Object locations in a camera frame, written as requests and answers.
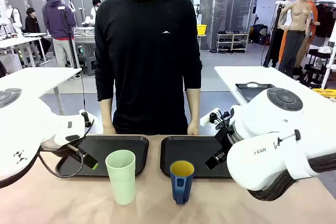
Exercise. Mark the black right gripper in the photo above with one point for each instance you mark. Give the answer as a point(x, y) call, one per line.
point(224, 138)

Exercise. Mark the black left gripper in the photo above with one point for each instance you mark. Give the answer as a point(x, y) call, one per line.
point(63, 150)

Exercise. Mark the pale green plastic cup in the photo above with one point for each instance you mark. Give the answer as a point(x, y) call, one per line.
point(120, 179)

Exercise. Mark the blue mug yellow inside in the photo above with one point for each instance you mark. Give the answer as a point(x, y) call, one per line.
point(181, 182)

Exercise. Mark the person's left forearm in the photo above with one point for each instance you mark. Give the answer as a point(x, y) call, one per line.
point(193, 106)

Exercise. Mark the person's right forearm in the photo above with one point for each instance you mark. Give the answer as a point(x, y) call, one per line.
point(107, 113)

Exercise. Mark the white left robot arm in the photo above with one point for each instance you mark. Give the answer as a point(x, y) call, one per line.
point(21, 129)

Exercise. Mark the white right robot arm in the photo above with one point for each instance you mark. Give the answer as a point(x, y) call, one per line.
point(262, 161)

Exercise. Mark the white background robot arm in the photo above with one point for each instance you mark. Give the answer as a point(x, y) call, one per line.
point(14, 19)

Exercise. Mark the person's right hand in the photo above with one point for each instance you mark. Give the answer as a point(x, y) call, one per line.
point(109, 130)

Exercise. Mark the person's left hand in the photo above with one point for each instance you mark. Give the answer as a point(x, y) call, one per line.
point(193, 129)

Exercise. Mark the black plastic tray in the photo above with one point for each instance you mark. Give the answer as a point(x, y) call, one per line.
point(189, 148)
point(105, 145)

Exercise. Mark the white side table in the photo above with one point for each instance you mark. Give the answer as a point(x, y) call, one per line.
point(262, 77)
point(34, 79)

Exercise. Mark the white shoe rack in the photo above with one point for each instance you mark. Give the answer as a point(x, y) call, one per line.
point(232, 41)

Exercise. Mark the person's torso black shirt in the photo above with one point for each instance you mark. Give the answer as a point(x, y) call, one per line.
point(147, 51)

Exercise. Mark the black tripod stand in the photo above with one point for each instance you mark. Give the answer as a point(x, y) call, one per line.
point(70, 37)

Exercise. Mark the yellow basket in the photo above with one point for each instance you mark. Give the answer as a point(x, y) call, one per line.
point(201, 29)

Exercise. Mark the yellow flat object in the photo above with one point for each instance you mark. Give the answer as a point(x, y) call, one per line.
point(325, 92)

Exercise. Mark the white background desk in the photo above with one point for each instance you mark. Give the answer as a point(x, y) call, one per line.
point(15, 41)

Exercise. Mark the seated person black clothes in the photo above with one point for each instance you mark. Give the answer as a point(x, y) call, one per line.
point(32, 24)

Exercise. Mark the person in purple hoodie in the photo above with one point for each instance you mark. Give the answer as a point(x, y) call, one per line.
point(56, 16)

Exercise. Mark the person in white top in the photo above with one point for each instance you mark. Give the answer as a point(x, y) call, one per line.
point(95, 6)

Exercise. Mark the beige mannequin dark trousers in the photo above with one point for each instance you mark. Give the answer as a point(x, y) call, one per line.
point(296, 24)

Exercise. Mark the mannequin in orange garment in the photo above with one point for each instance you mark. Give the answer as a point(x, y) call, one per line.
point(313, 11)

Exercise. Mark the rack of black clothes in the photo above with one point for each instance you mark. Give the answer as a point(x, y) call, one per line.
point(325, 19)

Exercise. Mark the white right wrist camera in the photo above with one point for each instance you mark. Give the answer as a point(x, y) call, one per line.
point(206, 119)

